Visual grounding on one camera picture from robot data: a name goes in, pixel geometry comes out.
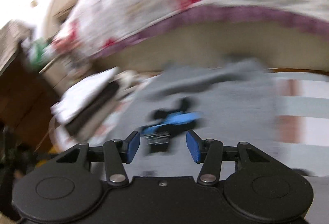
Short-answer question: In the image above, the dark grey folded cloth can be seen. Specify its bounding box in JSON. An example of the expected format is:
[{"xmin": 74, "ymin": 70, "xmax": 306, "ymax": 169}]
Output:
[{"xmin": 64, "ymin": 80, "xmax": 121, "ymax": 137}]

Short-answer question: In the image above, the white folded cloth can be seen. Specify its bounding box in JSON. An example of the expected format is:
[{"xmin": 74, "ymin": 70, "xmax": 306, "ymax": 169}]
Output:
[{"xmin": 50, "ymin": 67, "xmax": 121, "ymax": 123}]

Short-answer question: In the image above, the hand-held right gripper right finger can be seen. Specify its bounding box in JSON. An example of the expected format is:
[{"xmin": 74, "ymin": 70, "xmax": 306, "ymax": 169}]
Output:
[{"xmin": 185, "ymin": 129, "xmax": 271, "ymax": 185}]

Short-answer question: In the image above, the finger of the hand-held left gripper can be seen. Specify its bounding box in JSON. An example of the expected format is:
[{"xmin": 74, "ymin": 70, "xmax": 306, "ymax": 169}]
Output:
[{"xmin": 141, "ymin": 98, "xmax": 203, "ymax": 137}]

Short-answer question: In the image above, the desk with patterned cover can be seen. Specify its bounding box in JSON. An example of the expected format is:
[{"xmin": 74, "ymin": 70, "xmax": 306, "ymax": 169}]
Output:
[{"xmin": 0, "ymin": 20, "xmax": 34, "ymax": 70}]

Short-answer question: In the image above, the green plastic bag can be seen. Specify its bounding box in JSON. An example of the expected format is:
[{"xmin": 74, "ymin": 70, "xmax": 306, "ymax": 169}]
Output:
[{"xmin": 26, "ymin": 36, "xmax": 52, "ymax": 68}]

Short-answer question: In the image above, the checkered rug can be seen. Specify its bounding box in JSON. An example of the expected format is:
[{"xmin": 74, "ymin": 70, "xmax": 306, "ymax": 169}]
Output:
[{"xmin": 49, "ymin": 70, "xmax": 329, "ymax": 178}]

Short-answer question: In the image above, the beige bed frame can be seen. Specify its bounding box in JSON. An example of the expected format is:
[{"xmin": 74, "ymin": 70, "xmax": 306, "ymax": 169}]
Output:
[{"xmin": 42, "ymin": 0, "xmax": 329, "ymax": 73}]

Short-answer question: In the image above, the grey knitted sweater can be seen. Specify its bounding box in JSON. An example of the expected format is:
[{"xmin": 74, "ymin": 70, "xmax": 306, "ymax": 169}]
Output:
[{"xmin": 129, "ymin": 58, "xmax": 279, "ymax": 152}]

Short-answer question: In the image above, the white bedside cabinet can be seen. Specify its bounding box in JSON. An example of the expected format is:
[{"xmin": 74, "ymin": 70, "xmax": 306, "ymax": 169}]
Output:
[{"xmin": 38, "ymin": 54, "xmax": 85, "ymax": 96}]

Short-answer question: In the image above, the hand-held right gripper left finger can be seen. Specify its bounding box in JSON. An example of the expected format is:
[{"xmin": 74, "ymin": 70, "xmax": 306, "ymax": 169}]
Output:
[{"xmin": 55, "ymin": 130, "xmax": 141, "ymax": 187}]

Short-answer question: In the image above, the brown wooden drawer cabinet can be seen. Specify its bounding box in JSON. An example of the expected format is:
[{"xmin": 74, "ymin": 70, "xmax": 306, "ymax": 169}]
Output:
[{"xmin": 0, "ymin": 42, "xmax": 62, "ymax": 152}]

